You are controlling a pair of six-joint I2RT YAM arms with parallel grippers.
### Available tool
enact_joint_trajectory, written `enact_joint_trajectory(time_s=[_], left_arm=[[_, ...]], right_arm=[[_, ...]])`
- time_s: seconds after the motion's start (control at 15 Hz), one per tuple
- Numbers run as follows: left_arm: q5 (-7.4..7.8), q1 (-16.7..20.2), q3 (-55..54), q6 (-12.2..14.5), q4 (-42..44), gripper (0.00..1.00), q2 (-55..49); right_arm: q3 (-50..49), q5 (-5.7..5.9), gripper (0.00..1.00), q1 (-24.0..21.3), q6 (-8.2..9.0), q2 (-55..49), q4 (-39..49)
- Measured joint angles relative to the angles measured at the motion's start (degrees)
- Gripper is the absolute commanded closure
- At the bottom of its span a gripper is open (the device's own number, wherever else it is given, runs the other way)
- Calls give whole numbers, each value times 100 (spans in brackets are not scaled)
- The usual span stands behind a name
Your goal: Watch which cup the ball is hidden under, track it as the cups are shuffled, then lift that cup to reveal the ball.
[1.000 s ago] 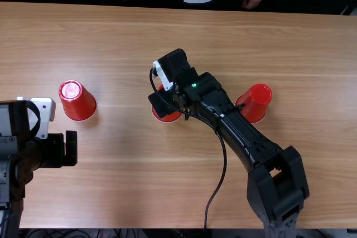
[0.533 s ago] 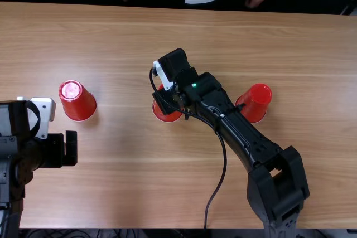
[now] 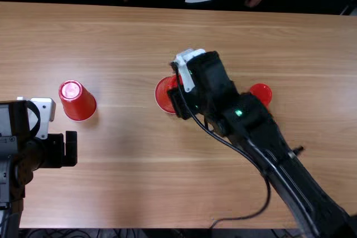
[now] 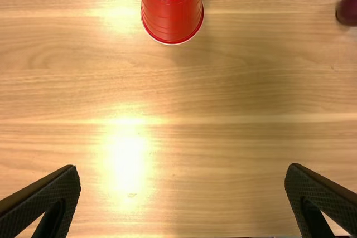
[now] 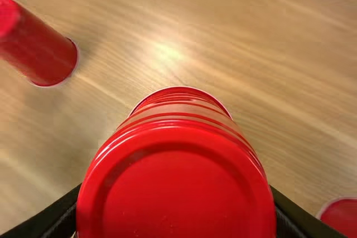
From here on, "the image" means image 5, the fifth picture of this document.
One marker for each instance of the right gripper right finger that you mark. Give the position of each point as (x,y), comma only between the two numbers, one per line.
(295,224)

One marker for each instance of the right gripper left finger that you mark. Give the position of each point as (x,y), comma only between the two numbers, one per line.
(50,221)

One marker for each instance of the red cup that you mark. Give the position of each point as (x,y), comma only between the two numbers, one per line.
(178,188)
(340,218)
(36,51)

